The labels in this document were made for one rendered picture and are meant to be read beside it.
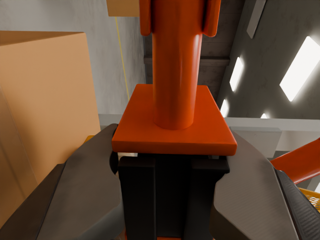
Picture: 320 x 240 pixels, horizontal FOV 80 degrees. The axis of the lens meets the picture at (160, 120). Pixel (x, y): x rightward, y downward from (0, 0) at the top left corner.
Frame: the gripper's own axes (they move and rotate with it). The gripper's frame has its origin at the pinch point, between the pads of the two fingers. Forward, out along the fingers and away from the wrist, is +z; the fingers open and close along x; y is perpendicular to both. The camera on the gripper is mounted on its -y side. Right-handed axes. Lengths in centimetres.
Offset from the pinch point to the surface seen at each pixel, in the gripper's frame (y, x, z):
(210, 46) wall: 117, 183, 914
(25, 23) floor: -2, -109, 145
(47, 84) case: -0.4, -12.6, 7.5
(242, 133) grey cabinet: 55, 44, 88
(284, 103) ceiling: 183, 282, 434
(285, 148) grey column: 70, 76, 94
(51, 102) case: 1.5, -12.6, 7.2
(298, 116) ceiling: 188, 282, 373
